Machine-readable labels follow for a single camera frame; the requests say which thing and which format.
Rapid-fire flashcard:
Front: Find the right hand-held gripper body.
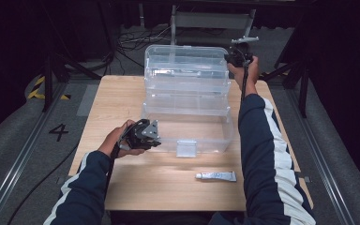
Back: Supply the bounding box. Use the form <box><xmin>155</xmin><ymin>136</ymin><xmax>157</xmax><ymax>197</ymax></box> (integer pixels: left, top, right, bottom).
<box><xmin>231</xmin><ymin>36</ymin><xmax>260</xmax><ymax>68</ymax></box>

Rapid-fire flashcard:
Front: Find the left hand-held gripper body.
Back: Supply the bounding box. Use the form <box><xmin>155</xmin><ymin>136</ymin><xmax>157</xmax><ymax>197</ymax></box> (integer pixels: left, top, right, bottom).
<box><xmin>118</xmin><ymin>118</ymin><xmax>160</xmax><ymax>150</ymax></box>

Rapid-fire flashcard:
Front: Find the clear plastic storage box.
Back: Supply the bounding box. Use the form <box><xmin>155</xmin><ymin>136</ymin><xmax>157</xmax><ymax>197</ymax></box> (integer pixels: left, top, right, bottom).
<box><xmin>141</xmin><ymin>44</ymin><xmax>234</xmax><ymax>158</ymax></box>

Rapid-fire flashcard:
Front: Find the white ointment tube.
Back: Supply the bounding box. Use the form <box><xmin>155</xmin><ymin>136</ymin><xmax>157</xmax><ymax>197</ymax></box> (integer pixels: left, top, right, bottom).
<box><xmin>195</xmin><ymin>171</ymin><xmax>237</xmax><ymax>183</ymax></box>

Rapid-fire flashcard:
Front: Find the person's right hand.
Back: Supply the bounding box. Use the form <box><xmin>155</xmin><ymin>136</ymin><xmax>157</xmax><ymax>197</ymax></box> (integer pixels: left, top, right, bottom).
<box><xmin>227</xmin><ymin>55</ymin><xmax>261</xmax><ymax>97</ymax></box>

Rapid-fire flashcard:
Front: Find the person's left hand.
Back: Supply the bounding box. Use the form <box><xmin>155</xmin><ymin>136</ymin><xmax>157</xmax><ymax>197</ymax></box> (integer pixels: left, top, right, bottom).
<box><xmin>97</xmin><ymin>120</ymin><xmax>146</xmax><ymax>158</ymax></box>

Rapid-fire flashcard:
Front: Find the black tripod stand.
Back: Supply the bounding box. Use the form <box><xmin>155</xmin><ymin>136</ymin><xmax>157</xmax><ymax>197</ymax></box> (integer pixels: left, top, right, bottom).
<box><xmin>41</xmin><ymin>52</ymin><xmax>102</xmax><ymax>113</ymax></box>
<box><xmin>259</xmin><ymin>59</ymin><xmax>310</xmax><ymax>119</ymax></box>

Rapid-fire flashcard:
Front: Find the yellow black hazard tape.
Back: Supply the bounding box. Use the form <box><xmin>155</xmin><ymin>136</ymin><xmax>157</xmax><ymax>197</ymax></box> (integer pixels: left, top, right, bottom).
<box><xmin>27</xmin><ymin>75</ymin><xmax>72</xmax><ymax>101</ymax></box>

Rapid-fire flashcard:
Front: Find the right hand-held gripper black cable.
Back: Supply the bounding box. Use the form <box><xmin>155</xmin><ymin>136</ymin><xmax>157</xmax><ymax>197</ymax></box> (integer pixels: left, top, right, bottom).
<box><xmin>239</xmin><ymin>59</ymin><xmax>251</xmax><ymax>102</ymax></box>

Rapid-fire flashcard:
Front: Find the hand-held gripper black cable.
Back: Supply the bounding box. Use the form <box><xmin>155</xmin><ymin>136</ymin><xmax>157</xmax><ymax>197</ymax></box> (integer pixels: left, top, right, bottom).
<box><xmin>239</xmin><ymin>59</ymin><xmax>251</xmax><ymax>102</ymax></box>
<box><xmin>104</xmin><ymin>120</ymin><xmax>148</xmax><ymax>195</ymax></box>

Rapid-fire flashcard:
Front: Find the left hand-held gripper black cable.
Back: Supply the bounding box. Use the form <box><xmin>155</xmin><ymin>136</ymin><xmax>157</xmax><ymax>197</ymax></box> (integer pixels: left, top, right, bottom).
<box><xmin>104</xmin><ymin>120</ymin><xmax>148</xmax><ymax>195</ymax></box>

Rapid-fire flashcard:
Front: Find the grey metal stand frame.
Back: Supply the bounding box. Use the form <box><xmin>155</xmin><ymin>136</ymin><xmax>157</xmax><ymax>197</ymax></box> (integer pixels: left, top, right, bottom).
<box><xmin>170</xmin><ymin>4</ymin><xmax>257</xmax><ymax>48</ymax></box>

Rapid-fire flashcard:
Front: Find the bundle of floor cables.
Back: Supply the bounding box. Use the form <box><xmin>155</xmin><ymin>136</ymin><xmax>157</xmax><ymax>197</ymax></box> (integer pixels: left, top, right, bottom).
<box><xmin>116</xmin><ymin>24</ymin><xmax>173</xmax><ymax>53</ymax></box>

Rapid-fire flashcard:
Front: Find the thin black floor cable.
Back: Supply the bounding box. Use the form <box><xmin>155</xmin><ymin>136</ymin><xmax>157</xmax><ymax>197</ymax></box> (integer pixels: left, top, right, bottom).
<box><xmin>6</xmin><ymin>142</ymin><xmax>82</xmax><ymax>225</ymax></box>

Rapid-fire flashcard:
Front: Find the metal floor rail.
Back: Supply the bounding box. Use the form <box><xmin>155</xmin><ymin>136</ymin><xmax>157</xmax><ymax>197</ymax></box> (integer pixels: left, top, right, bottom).
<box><xmin>285</xmin><ymin>88</ymin><xmax>357</xmax><ymax>225</ymax></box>
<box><xmin>0</xmin><ymin>82</ymin><xmax>68</xmax><ymax>225</ymax></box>

